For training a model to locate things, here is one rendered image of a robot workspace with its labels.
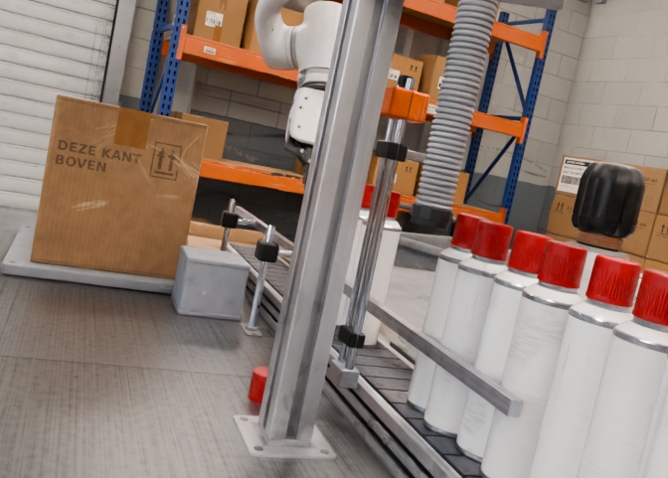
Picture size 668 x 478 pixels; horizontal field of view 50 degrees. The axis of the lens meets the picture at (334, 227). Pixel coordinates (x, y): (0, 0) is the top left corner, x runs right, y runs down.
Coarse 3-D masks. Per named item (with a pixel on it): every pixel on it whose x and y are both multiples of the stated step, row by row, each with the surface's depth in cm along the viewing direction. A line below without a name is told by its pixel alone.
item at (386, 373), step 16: (272, 272) 131; (336, 336) 95; (368, 352) 91; (384, 352) 92; (368, 368) 84; (384, 368) 85; (400, 368) 87; (384, 384) 79; (400, 384) 80; (400, 400) 75; (416, 416) 71; (432, 432) 68; (448, 448) 64; (464, 464) 62; (480, 464) 62
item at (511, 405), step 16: (240, 208) 152; (256, 224) 135; (288, 240) 117; (352, 288) 87; (368, 304) 82; (384, 320) 78; (400, 320) 75; (416, 336) 70; (432, 352) 67; (448, 352) 65; (448, 368) 64; (464, 368) 61; (464, 384) 61; (480, 384) 59; (496, 384) 58; (496, 400) 56; (512, 400) 55; (512, 416) 55
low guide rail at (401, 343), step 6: (288, 258) 138; (384, 324) 95; (384, 330) 94; (390, 330) 93; (384, 336) 94; (390, 336) 92; (396, 336) 91; (396, 342) 91; (402, 342) 89; (408, 342) 88; (402, 348) 89; (408, 348) 87; (414, 348) 86; (408, 354) 87; (414, 354) 86
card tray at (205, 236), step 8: (192, 224) 184; (200, 224) 185; (208, 224) 186; (192, 232) 185; (200, 232) 185; (208, 232) 186; (216, 232) 187; (232, 232) 188; (240, 232) 189; (248, 232) 189; (256, 232) 190; (192, 240) 176; (200, 240) 179; (208, 240) 181; (216, 240) 184; (232, 240) 188; (240, 240) 189; (248, 240) 190; (256, 240) 191; (208, 248) 170; (216, 248) 172
